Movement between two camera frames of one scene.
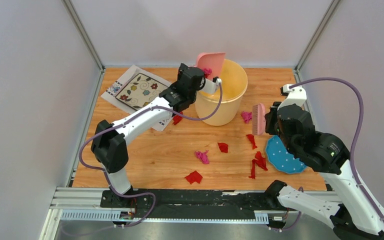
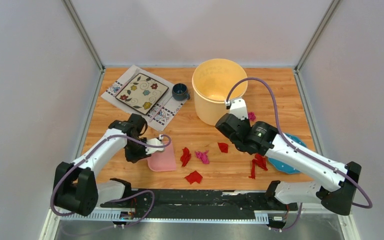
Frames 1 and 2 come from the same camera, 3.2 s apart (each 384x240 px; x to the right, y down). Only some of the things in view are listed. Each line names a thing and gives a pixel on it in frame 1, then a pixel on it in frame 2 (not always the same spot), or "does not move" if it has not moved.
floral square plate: (140, 91) does not move
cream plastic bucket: (234, 79) does not move
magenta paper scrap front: (202, 156) does not move
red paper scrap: (223, 147) does not move
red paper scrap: (177, 119) to (186, 156)
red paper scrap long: (260, 161) does not move
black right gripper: (270, 117) to (246, 121)
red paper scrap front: (194, 176) does not move
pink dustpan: (213, 60) to (163, 160)
